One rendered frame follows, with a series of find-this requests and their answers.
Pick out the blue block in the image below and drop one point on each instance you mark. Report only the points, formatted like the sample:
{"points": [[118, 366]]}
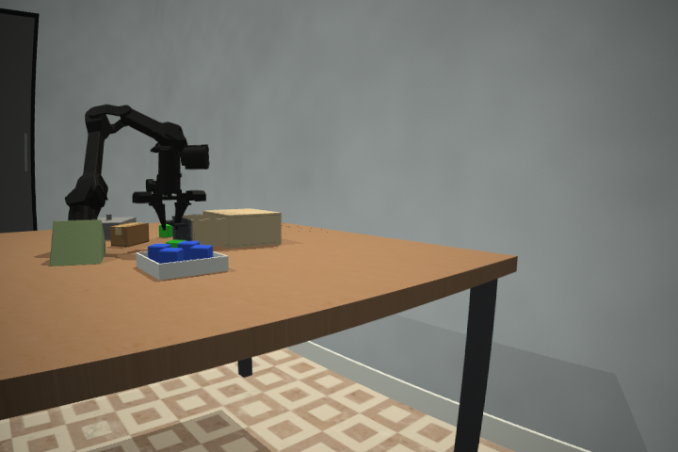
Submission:
{"points": [[201, 252], [169, 255], [186, 245], [154, 249]]}

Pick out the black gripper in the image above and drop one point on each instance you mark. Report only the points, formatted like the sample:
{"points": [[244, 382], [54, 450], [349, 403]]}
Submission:
{"points": [[169, 182]]}

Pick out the brown cardboard box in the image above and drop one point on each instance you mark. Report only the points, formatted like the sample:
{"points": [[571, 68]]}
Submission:
{"points": [[129, 234]]}

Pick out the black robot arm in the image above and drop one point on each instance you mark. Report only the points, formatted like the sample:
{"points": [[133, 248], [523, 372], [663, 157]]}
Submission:
{"points": [[90, 193]]}

